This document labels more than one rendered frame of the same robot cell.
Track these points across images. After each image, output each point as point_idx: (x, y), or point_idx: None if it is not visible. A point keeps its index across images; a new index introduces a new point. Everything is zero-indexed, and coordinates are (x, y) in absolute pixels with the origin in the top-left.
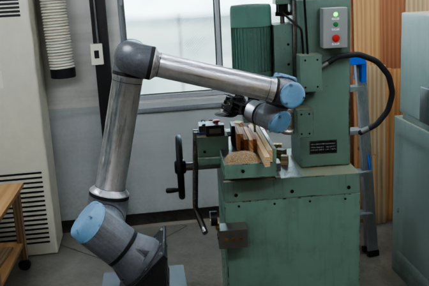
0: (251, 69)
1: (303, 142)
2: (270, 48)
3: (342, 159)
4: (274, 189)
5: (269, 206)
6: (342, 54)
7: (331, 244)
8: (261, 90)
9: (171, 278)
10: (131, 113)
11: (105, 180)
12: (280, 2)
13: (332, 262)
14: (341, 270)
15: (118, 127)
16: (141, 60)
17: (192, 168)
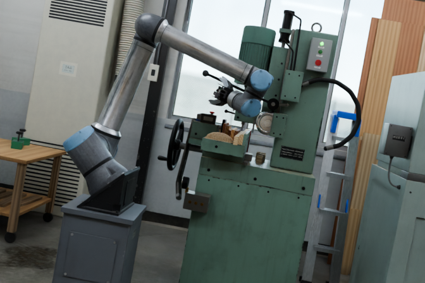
0: None
1: (276, 145)
2: (267, 65)
3: (306, 168)
4: (241, 173)
5: (233, 187)
6: (321, 78)
7: (279, 235)
8: (236, 69)
9: (131, 208)
10: (138, 71)
11: (104, 117)
12: (283, 31)
13: (276, 251)
14: (283, 262)
15: (124, 78)
16: (150, 23)
17: (184, 147)
